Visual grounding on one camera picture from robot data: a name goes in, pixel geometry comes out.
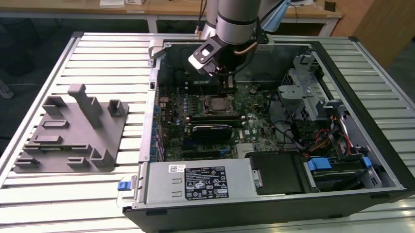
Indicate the wooden desk white frame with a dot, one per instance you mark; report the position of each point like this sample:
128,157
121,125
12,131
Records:
48,10

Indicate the green motherboard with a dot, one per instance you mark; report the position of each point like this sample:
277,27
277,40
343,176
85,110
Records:
259,143

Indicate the small dark box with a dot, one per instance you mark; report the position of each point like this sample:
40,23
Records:
329,6

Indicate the black plastic shroud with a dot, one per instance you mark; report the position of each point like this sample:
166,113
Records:
279,173

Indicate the blue plastic latch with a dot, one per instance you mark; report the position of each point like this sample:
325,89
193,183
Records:
122,186

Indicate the grey furniture foot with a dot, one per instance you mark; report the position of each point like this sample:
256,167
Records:
6,91

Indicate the black open PC case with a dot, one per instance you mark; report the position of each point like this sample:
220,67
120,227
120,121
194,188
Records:
226,218

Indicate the grey power supply unit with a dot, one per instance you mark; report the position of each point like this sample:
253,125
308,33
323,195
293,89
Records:
158,184

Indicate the silver CPU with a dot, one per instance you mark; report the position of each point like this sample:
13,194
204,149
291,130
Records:
216,104

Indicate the black RAM slot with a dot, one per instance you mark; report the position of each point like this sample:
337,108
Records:
220,118
220,115
220,121
210,92
210,83
210,86
210,89
220,125

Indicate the metal corner bracket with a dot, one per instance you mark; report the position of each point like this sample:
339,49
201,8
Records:
154,44

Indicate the small black graphics card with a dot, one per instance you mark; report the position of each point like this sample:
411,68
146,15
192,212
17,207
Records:
210,134

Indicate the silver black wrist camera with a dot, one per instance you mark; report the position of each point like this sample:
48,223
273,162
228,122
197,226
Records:
205,54

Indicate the wooden cabinet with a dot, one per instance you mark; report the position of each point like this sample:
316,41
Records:
381,31

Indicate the hard disk in blue carrier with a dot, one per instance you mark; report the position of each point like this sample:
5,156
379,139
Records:
319,164

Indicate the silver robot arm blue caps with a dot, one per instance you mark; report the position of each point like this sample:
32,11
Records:
236,14

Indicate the CPU socket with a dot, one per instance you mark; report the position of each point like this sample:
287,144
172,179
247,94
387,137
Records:
204,110

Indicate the grey metal drive cage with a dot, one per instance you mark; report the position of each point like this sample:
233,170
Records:
292,93

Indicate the grey parts rack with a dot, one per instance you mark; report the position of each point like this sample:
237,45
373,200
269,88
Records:
80,136

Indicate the small silver chipset heatsink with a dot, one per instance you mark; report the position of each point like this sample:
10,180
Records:
245,150

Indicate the black expansion slot blue end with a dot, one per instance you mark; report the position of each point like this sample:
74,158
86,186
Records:
200,154

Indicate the small white box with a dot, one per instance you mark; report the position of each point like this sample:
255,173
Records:
133,2

